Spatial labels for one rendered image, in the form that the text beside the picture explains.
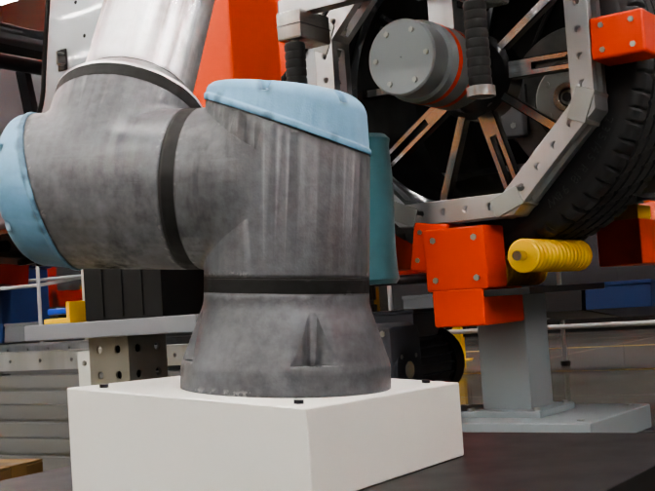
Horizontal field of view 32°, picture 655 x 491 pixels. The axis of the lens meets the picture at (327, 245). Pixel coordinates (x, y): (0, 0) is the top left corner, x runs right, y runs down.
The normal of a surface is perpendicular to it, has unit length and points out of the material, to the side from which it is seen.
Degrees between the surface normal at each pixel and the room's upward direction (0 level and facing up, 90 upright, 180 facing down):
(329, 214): 93
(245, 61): 90
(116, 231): 126
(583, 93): 90
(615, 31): 90
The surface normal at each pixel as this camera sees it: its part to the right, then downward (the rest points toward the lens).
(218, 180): -0.25, -0.04
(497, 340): -0.57, 0.00
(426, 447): 0.83, -0.08
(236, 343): -0.44, -0.37
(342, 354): 0.53, -0.36
